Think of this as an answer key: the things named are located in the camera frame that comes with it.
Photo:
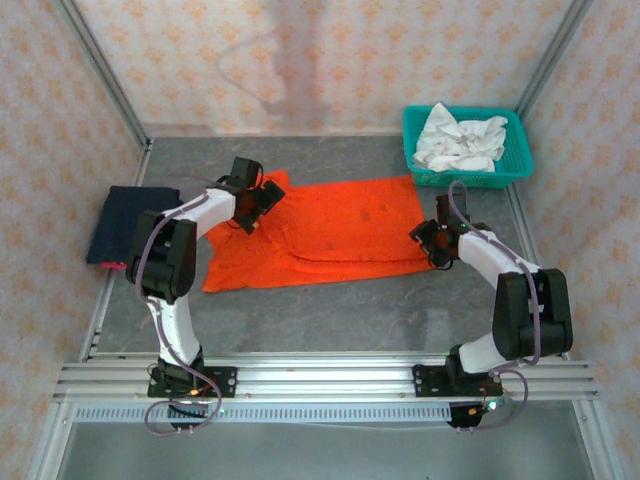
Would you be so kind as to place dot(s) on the orange t-shirt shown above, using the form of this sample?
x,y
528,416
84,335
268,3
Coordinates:
x,y
340,235

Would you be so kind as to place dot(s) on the teal plastic basket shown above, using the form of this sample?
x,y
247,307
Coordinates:
x,y
517,150

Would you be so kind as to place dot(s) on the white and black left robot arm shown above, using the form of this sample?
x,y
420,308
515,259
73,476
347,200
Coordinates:
x,y
175,330

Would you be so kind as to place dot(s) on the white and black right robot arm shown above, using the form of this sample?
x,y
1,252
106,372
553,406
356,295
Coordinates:
x,y
530,310

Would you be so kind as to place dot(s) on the white t-shirt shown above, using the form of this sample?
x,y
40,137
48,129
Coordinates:
x,y
460,145

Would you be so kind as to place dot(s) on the folded navy t-shirt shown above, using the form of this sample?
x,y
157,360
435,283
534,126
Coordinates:
x,y
130,220

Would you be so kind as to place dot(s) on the aluminium table edge rail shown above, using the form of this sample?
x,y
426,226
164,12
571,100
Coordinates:
x,y
526,225
100,310

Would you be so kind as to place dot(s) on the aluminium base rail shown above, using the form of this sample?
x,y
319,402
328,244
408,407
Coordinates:
x,y
325,375

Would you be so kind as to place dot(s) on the aluminium frame post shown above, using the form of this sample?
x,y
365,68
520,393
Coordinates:
x,y
547,65
100,65

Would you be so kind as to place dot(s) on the aluminium frame leg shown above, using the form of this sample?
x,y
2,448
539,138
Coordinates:
x,y
595,440
50,440

